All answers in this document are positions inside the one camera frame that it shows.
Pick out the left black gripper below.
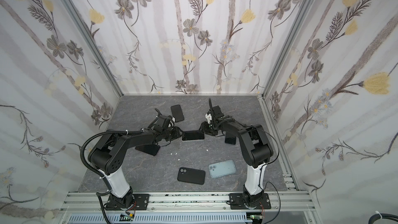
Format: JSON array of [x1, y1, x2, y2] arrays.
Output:
[[162, 127, 186, 141]]

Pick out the black phone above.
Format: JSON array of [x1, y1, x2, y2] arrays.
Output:
[[224, 133, 236, 145], [181, 130, 205, 141], [135, 144, 160, 156]]

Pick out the black phone case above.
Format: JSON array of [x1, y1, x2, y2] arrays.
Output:
[[171, 104, 184, 122], [177, 167, 206, 185]]

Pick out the pale blue phone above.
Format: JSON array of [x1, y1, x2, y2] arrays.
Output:
[[208, 160, 237, 178]]

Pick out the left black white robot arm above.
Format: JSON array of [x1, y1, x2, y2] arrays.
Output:
[[80, 115, 183, 211]]

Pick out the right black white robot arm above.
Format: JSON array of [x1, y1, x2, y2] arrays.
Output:
[[201, 106, 274, 208]]

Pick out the black phone case front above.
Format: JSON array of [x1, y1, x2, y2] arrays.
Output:
[[177, 167, 206, 185]]

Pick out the small green circuit board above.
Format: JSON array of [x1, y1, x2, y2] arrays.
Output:
[[119, 213, 135, 222]]

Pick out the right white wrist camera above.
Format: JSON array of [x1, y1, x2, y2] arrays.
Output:
[[205, 114, 212, 124]]

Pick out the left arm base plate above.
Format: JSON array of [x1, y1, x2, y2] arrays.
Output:
[[105, 194, 149, 211]]

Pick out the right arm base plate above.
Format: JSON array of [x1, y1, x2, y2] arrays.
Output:
[[227, 193, 271, 210]]

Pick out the white slotted cable duct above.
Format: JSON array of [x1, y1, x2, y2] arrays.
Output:
[[66, 213, 253, 224]]

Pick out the aluminium front rail frame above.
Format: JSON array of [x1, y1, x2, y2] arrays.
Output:
[[58, 191, 321, 224]]

